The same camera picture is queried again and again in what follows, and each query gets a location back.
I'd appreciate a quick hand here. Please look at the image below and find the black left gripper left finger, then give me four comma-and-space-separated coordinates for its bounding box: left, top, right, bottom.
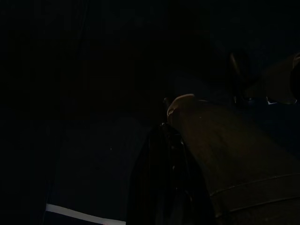
127, 123, 218, 225

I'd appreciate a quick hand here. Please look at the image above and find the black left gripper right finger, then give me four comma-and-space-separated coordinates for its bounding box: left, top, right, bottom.
166, 93, 300, 225

